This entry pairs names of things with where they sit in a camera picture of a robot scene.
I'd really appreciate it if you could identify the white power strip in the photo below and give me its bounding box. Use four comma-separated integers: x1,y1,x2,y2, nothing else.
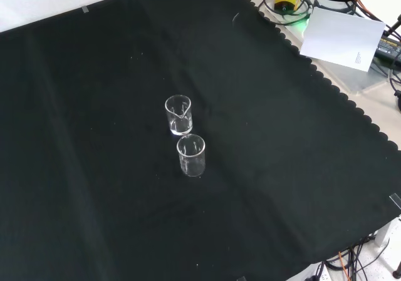
308,260,330,281

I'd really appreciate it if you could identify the pale board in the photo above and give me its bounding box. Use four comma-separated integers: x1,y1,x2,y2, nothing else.
299,6,387,73

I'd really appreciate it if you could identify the clear glass beaker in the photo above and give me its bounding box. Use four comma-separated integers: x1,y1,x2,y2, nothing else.
164,95,194,136
176,133,207,178

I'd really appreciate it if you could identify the thin orange cable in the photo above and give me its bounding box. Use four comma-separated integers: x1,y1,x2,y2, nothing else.
337,251,350,281

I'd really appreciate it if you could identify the black side cable bundle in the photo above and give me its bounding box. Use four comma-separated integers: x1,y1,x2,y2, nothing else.
387,57,401,113

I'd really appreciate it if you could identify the black scalloped table cloth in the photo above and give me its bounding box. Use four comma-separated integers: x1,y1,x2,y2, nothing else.
0,0,401,281

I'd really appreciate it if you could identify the black power adapter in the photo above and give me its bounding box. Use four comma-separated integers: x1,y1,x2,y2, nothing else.
374,35,401,66

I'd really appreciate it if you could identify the black floor cable bundle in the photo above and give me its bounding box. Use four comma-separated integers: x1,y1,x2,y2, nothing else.
324,232,401,281

